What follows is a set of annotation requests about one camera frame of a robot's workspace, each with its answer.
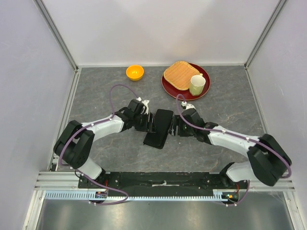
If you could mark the pale green cup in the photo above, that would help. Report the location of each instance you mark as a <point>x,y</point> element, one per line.
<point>197,83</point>

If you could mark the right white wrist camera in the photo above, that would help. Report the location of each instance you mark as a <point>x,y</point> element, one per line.
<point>185,106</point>

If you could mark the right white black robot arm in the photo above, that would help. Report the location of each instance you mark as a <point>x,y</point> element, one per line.
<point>266,162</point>

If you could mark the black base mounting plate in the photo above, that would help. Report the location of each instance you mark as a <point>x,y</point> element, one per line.
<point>206,180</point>

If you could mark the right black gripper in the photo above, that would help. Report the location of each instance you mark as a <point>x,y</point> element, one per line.
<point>178,120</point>

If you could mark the aluminium corner post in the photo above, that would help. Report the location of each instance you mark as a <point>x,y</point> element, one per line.
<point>56,33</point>
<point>265,32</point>

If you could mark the light blue cable duct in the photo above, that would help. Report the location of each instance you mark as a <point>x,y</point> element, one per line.
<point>199,195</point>

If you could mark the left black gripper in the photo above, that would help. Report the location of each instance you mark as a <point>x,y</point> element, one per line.
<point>148,127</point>

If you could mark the right aluminium corner post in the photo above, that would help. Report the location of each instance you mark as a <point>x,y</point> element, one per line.
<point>265,32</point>

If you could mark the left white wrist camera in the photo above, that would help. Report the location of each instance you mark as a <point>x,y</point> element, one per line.
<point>145,107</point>

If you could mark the left aluminium corner post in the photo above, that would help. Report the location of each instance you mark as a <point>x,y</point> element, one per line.
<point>56,33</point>

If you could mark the black zip tool case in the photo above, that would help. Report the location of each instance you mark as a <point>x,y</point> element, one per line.
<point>162,122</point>

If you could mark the aluminium front frame rail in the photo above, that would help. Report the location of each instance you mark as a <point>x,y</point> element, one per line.
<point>68,181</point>

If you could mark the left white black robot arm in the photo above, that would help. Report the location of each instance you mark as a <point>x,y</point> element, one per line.
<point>75,143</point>

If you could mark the woven bamboo basket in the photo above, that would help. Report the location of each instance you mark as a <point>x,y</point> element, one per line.
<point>179,75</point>

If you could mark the orange bowl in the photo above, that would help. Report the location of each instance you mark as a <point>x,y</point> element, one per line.
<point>135,72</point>

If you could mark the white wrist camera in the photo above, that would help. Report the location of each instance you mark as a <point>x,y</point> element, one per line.
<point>185,106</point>
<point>145,107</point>

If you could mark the red round tray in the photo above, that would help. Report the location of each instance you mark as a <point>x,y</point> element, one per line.
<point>173,92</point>

